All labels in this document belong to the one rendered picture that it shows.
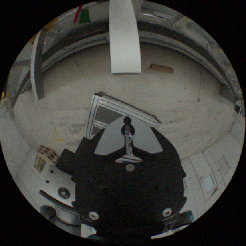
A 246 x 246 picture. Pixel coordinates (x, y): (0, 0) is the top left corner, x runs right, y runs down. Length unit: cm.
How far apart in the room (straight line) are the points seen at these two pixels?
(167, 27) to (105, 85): 86
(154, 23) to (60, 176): 56
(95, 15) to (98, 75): 79
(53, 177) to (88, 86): 99
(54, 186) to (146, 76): 108
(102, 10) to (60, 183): 49
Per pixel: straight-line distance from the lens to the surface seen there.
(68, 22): 36
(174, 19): 40
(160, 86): 105
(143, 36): 95
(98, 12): 33
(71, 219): 39
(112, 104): 76
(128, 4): 15
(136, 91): 96
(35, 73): 27
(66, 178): 24
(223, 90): 278
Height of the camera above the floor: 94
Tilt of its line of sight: 59 degrees down
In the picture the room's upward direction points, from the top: 178 degrees counter-clockwise
